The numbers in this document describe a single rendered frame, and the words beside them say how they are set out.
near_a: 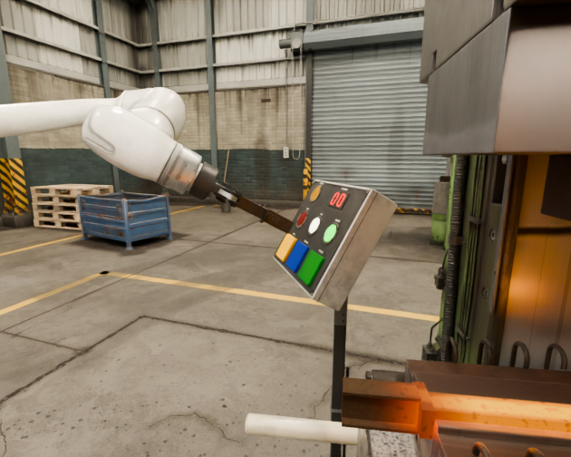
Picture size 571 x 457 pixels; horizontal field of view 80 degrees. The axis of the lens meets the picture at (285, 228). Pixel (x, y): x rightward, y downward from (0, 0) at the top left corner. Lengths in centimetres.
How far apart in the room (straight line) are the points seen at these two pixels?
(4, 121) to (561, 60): 84
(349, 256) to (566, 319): 38
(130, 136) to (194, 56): 967
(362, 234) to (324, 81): 789
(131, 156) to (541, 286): 70
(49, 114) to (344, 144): 771
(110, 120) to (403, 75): 790
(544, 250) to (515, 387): 21
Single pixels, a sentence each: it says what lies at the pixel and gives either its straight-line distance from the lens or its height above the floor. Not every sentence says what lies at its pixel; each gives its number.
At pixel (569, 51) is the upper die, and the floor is 134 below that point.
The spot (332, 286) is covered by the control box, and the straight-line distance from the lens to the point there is 78.
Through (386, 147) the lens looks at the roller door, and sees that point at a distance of 821.
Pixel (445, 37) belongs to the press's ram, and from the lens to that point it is 44.
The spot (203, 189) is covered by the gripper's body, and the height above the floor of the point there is 120.
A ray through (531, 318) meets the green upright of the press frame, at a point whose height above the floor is 103.
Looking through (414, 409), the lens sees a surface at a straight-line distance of 44.
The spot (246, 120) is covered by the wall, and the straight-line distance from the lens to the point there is 916.
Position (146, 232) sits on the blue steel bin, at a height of 19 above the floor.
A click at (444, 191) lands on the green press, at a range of 538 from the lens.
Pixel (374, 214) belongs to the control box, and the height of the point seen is 114.
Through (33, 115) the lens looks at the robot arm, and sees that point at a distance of 87.
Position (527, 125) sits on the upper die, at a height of 129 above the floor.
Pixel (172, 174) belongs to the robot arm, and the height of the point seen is 124.
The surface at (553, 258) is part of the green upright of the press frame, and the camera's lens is 64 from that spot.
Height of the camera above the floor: 127
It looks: 12 degrees down
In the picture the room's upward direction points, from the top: straight up
